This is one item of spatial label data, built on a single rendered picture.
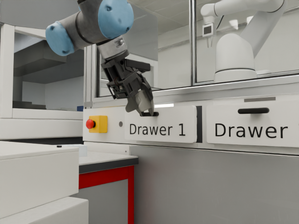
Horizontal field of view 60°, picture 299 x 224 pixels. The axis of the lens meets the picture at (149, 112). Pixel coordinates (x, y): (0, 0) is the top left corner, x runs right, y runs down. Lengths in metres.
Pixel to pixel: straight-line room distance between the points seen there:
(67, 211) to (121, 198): 0.55
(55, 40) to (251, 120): 0.51
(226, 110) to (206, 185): 0.23
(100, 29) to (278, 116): 0.46
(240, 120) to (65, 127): 1.08
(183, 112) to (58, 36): 0.40
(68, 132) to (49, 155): 1.18
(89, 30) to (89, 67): 0.66
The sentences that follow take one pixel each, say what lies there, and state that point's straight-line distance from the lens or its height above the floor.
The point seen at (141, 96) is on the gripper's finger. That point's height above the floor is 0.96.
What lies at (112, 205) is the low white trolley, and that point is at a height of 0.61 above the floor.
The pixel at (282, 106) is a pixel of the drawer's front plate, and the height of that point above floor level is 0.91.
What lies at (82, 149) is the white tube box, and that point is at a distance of 0.95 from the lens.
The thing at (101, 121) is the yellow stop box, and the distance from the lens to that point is 1.07.
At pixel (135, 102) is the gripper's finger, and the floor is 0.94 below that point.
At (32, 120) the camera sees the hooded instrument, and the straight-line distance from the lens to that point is 1.48.
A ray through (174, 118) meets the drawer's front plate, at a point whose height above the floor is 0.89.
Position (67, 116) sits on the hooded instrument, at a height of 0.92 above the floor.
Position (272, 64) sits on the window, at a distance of 0.76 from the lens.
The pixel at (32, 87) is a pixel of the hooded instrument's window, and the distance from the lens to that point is 1.51.
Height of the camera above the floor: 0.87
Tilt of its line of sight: 3 degrees up
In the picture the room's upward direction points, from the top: straight up
